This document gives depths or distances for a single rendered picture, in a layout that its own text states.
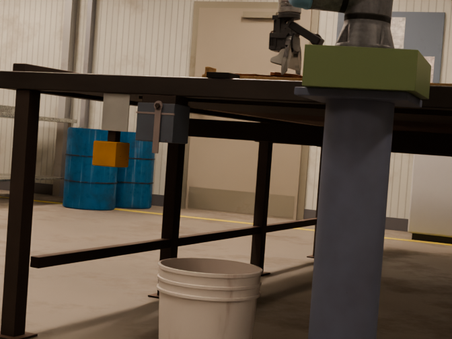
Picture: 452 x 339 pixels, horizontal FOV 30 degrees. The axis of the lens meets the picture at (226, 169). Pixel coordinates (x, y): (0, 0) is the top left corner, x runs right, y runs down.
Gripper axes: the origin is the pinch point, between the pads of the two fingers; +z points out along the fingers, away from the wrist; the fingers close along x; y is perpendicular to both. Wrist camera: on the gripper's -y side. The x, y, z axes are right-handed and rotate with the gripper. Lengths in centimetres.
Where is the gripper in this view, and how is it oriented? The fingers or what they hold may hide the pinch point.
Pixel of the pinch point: (292, 78)
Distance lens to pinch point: 269.2
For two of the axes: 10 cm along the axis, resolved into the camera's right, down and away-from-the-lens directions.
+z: -0.5, 10.0, 0.2
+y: -9.2, -0.6, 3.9
